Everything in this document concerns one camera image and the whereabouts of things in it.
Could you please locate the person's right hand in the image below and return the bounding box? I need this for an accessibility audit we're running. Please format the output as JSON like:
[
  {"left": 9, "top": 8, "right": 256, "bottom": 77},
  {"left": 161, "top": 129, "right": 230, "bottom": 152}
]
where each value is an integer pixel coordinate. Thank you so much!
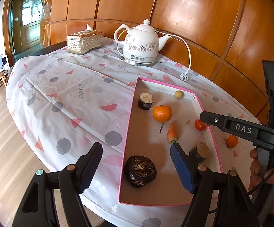
[{"left": 248, "top": 148, "right": 274, "bottom": 214}]

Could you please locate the small orange on tablecloth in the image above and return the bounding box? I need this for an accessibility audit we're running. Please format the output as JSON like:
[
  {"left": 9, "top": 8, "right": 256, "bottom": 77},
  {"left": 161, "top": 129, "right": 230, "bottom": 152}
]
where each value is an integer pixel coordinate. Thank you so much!
[{"left": 225, "top": 135, "right": 238, "bottom": 148}]

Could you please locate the dark sugarcane stub near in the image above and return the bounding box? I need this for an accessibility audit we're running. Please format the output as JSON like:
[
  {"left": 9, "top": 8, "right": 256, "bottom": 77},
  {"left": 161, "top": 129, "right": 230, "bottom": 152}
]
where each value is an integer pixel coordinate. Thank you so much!
[{"left": 189, "top": 142, "right": 209, "bottom": 163}]

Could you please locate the dark sugarcane stub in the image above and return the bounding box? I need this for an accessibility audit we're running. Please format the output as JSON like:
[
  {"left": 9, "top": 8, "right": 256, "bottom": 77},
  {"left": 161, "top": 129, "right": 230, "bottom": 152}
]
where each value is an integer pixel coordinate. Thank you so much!
[
  {"left": 189, "top": 142, "right": 209, "bottom": 163},
  {"left": 138, "top": 92, "right": 153, "bottom": 110}
]

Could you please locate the red cherry tomato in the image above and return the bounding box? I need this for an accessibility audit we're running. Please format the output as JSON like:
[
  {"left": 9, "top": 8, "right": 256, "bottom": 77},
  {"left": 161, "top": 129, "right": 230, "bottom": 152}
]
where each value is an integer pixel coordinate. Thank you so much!
[{"left": 194, "top": 119, "right": 206, "bottom": 131}]

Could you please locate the small orange carrot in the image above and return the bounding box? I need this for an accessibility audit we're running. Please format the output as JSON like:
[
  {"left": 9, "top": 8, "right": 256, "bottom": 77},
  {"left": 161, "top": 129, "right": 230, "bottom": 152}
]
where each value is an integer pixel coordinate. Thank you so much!
[{"left": 167, "top": 122, "right": 178, "bottom": 144}]

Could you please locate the yellowish longan at tray back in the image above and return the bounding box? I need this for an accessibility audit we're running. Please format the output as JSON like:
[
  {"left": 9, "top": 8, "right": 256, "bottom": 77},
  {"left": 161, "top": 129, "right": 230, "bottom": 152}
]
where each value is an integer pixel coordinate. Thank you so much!
[{"left": 174, "top": 90, "right": 184, "bottom": 100}]

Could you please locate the large orange in tray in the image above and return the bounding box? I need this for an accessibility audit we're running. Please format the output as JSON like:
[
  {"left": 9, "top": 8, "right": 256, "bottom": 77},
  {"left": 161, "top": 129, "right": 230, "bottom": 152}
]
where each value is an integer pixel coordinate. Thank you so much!
[{"left": 152, "top": 106, "right": 172, "bottom": 123}]

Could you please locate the pink rimmed shallow tray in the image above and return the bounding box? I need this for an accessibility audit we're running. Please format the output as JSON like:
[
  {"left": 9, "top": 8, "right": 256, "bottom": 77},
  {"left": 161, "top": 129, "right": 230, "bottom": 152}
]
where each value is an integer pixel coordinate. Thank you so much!
[{"left": 118, "top": 77, "right": 223, "bottom": 207}]

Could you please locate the dark sugarcane stub far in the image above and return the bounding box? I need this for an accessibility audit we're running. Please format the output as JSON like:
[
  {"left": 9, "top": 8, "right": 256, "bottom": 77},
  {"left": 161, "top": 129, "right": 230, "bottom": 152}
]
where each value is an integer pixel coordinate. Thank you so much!
[{"left": 138, "top": 92, "right": 153, "bottom": 110}]

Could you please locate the small wooden stool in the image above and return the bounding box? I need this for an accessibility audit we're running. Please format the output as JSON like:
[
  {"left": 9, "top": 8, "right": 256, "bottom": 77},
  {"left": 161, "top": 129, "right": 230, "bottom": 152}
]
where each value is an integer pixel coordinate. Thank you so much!
[{"left": 0, "top": 71, "right": 7, "bottom": 87}]

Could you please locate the white ceramic electric kettle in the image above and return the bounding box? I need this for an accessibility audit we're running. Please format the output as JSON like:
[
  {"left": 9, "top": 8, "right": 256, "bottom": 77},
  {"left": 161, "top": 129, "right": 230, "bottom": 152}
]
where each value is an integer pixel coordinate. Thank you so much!
[{"left": 114, "top": 19, "right": 170, "bottom": 66}]

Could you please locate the silver ornate tissue box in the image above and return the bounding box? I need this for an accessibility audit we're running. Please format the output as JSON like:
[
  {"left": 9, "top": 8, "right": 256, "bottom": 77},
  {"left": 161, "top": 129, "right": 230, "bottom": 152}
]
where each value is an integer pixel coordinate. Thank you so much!
[{"left": 67, "top": 24, "right": 104, "bottom": 55}]

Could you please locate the wooden glass panel door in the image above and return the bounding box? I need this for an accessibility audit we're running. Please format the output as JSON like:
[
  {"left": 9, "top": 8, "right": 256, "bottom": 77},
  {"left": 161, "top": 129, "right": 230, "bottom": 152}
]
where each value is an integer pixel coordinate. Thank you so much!
[{"left": 9, "top": 0, "right": 42, "bottom": 55}]

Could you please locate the white kettle power cord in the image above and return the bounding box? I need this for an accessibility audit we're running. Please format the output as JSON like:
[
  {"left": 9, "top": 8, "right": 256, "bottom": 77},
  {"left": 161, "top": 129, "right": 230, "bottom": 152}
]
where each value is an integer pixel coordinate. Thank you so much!
[{"left": 116, "top": 29, "right": 192, "bottom": 82}]

